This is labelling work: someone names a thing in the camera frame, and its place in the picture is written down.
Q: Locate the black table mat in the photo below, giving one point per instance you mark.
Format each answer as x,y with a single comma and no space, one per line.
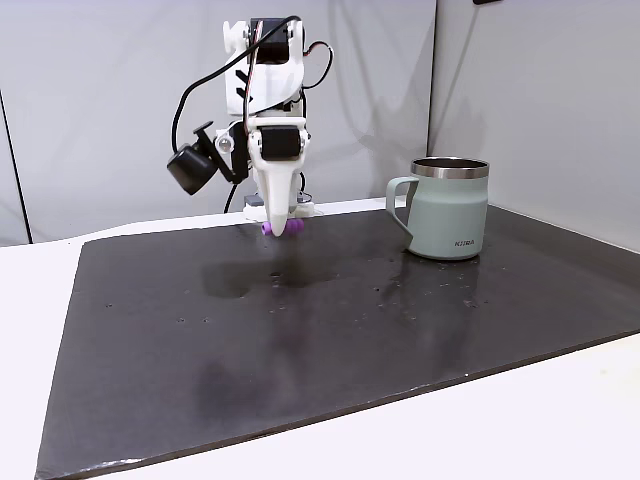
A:
200,375

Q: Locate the small black wall fixture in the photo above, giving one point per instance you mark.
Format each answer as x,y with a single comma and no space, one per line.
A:
487,1

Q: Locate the purple pen grip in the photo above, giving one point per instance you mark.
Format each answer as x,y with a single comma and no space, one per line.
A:
296,226

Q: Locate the thin black wall strip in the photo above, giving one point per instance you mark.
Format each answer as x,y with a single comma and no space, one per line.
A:
15,170

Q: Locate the pale green mug steel rim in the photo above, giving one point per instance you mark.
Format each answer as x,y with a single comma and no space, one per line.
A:
445,215

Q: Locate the black camera box with mount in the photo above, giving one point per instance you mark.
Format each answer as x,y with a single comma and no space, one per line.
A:
192,167

